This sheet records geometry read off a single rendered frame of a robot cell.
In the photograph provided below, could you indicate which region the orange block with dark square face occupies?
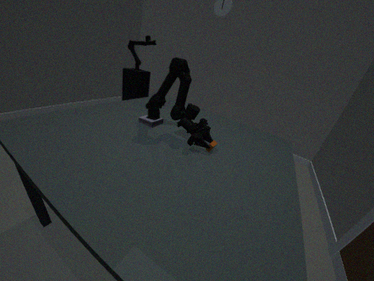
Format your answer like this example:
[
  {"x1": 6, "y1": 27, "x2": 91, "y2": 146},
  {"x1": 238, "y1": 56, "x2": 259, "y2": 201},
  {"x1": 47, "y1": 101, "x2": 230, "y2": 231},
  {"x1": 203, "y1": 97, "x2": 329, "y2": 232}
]
[{"x1": 206, "y1": 141, "x2": 217, "y2": 152}]

